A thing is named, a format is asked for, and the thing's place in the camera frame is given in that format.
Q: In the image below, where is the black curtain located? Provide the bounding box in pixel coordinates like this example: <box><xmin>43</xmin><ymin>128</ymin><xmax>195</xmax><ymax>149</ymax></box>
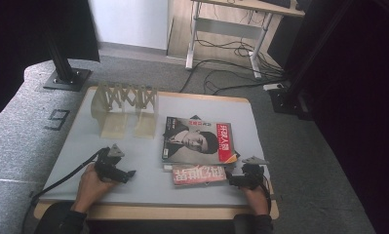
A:
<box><xmin>266</xmin><ymin>0</ymin><xmax>389</xmax><ymax>234</ymax></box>
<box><xmin>0</xmin><ymin>0</ymin><xmax>100</xmax><ymax>129</ymax></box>

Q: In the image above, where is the black metal stand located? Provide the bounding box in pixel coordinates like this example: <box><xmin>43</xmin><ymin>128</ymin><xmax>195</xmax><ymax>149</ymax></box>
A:
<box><xmin>268</xmin><ymin>0</ymin><xmax>356</xmax><ymax>122</ymax></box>
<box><xmin>43</xmin><ymin>25</ymin><xmax>93</xmax><ymax>93</ymax></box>

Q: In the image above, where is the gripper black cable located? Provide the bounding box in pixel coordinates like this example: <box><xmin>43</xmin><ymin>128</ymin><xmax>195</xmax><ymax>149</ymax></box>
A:
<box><xmin>20</xmin><ymin>147</ymin><xmax>110</xmax><ymax>234</ymax></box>
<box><xmin>260</xmin><ymin>175</ymin><xmax>275</xmax><ymax>213</ymax></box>

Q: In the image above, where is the black keyboard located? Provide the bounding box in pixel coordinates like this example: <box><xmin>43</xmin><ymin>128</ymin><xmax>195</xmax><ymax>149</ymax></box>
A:
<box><xmin>259</xmin><ymin>0</ymin><xmax>292</xmax><ymax>9</ymax></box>

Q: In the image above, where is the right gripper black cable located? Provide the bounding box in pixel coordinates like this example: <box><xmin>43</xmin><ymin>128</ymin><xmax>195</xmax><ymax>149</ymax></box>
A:
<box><xmin>260</xmin><ymin>175</ymin><xmax>275</xmax><ymax>213</ymax></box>

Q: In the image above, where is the red-brown cover magazine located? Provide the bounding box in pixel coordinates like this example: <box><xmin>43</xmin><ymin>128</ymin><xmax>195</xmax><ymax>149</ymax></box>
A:
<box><xmin>171</xmin><ymin>163</ymin><xmax>228</xmax><ymax>187</ymax></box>

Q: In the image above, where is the black floor cable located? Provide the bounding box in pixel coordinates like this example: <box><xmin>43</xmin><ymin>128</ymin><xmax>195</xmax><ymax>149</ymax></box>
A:
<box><xmin>203</xmin><ymin>69</ymin><xmax>289</xmax><ymax>97</ymax></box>
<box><xmin>178</xmin><ymin>58</ymin><xmax>286</xmax><ymax>95</ymax></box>

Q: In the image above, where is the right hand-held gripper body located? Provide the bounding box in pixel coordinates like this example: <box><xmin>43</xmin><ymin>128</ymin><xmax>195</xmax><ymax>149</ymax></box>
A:
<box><xmin>234</xmin><ymin>155</ymin><xmax>270</xmax><ymax>191</ymax></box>

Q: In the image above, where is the portrait cover magazine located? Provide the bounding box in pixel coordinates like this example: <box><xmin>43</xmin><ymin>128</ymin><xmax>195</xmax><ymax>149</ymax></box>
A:
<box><xmin>161</xmin><ymin>116</ymin><xmax>239</xmax><ymax>165</ymax></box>

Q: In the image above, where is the white power strip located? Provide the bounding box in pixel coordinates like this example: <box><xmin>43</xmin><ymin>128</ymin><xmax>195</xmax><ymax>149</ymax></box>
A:
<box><xmin>262</xmin><ymin>82</ymin><xmax>286</xmax><ymax>92</ymax></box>

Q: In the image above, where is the person's left hand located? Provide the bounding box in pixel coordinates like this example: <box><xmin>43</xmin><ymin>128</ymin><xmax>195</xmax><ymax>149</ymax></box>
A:
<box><xmin>70</xmin><ymin>163</ymin><xmax>119</xmax><ymax>214</ymax></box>

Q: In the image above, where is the person's right hand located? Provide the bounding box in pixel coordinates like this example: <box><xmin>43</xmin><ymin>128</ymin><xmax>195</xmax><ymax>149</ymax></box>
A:
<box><xmin>240</xmin><ymin>184</ymin><xmax>270</xmax><ymax>216</ymax></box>

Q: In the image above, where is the black hanging cable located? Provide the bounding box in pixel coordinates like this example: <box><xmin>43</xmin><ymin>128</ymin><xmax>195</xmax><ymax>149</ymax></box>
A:
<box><xmin>195</xmin><ymin>38</ymin><xmax>260</xmax><ymax>59</ymax></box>

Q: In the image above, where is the beige expandable book rack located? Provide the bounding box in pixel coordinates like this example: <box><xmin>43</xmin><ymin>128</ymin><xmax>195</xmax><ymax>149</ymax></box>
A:
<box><xmin>90</xmin><ymin>81</ymin><xmax>159</xmax><ymax>140</ymax></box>

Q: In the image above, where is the wooden desk with white legs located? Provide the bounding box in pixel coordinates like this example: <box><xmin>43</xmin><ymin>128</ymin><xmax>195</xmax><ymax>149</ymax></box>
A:
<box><xmin>185</xmin><ymin>0</ymin><xmax>306</xmax><ymax>80</ymax></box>

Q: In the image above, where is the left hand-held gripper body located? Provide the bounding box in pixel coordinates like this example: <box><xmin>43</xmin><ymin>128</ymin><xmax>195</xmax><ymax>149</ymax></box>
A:
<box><xmin>94</xmin><ymin>143</ymin><xmax>132</xmax><ymax>184</ymax></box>

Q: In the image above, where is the light grey table mat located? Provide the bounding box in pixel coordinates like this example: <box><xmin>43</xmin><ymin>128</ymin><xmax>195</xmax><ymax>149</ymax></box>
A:
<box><xmin>39</xmin><ymin>87</ymin><xmax>271</xmax><ymax>208</ymax></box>

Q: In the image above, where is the light wooden table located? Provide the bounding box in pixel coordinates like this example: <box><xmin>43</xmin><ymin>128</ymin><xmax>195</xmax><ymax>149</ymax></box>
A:
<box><xmin>33</xmin><ymin>86</ymin><xmax>280</xmax><ymax>221</ymax></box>

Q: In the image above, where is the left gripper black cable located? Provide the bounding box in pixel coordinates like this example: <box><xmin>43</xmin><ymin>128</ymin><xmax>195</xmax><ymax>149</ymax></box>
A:
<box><xmin>20</xmin><ymin>147</ymin><xmax>110</xmax><ymax>234</ymax></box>

